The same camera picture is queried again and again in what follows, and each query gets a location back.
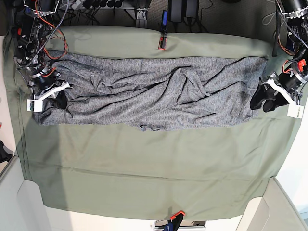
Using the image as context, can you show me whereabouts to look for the grey metal table bracket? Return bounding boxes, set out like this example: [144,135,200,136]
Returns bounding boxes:
[136,8,148,28]

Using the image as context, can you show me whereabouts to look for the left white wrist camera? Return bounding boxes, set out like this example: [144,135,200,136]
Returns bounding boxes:
[287,104,304,119]

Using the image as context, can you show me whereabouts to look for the white power strip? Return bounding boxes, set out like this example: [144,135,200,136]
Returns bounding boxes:
[59,0,83,10]

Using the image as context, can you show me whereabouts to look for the grey heathered T-shirt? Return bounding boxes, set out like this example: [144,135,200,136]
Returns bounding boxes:
[33,53,268,131]

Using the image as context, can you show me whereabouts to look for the bottom orange black clamp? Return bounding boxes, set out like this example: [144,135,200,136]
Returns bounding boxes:
[163,210,185,231]

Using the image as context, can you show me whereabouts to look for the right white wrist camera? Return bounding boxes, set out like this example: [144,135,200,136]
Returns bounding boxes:
[26,99,43,113]

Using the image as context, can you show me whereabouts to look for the top centre orange black clamp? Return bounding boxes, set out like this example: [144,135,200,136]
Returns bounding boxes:
[158,10,168,51]

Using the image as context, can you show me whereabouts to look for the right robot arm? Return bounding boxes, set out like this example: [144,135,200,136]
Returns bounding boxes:
[11,0,70,112]

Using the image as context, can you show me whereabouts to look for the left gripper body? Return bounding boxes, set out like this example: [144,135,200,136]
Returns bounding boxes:
[259,69,308,105]

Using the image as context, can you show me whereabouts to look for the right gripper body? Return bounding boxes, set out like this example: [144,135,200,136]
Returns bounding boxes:
[26,66,67,99]

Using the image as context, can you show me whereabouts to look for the left edge black clamp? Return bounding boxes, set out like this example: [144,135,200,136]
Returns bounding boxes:
[0,141,13,163]

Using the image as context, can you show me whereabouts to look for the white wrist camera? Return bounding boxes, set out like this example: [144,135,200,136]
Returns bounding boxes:
[287,104,304,119]
[26,99,43,113]

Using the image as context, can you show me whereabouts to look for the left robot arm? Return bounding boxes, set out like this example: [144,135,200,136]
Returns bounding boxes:
[250,0,308,118]

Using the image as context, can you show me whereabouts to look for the orange black clamp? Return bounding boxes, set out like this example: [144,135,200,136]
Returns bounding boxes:
[158,10,168,51]
[163,210,185,231]
[11,27,22,47]

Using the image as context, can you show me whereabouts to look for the olive green table cloth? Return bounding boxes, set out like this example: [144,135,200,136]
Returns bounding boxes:
[3,37,301,220]

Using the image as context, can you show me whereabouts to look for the right black power adapter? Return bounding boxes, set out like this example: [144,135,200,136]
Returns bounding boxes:
[185,0,199,18]

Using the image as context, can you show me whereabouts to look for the grey looped cable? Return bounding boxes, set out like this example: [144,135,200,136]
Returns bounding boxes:
[261,12,276,26]

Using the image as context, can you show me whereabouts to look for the top left orange black clamp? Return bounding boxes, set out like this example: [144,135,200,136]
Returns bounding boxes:
[11,27,22,47]

